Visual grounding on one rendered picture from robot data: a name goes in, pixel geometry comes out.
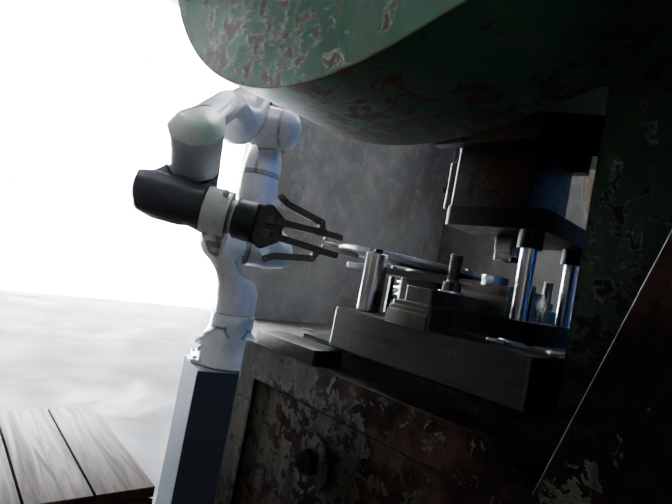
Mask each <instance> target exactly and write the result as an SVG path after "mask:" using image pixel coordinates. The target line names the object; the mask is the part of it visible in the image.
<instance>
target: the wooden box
mask: <svg viewBox="0 0 672 504"><path fill-rule="evenodd" d="M154 490H155V486H154V484H153V483H152V482H151V480H150V479H149V478H148V477H147V475H146V474H145V473H144V471H143V470H142V469H141V468H140V466H139V465H138V464H137V462H136V461H135V460H134V458H133V457H132V456H131V455H130V453H129V452H128V451H127V449H126V448H125V447H124V446H123V444H122V443H121V442H120V440H119V439H118V438H117V436H116V435H115V434H114V433H113V431H112V430H111V429H110V427H109V426H108V425H107V424H106V422H105V421H104V420H103V418H102V417H101V416H100V414H99V413H98V412H97V411H96V409H95V408H94V407H93V406H90V407H65V408H49V409H48V410H47V409H46V408H39V409H13V410H0V504H152V501H153V498H152V497H153V495H154Z"/></svg>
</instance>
